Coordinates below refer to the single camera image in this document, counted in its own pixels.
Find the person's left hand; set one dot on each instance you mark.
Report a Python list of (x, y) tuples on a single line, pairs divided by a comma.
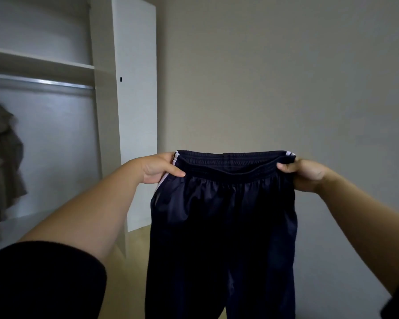
[(161, 168)]

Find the person's right forearm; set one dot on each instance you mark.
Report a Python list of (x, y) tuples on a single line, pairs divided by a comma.
[(366, 222)]

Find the white wardrobe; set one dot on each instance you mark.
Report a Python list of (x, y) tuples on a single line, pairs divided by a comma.
[(133, 96)]

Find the person's right hand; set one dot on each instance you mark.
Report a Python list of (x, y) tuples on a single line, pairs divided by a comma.
[(307, 174)]

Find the navy track trousers white piping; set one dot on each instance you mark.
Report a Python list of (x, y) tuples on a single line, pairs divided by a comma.
[(219, 249)]

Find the person's left forearm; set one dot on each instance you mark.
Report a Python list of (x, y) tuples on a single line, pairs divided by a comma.
[(86, 209)]

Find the khaki zip jacket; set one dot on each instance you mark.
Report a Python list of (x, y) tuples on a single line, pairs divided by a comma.
[(1, 162)]

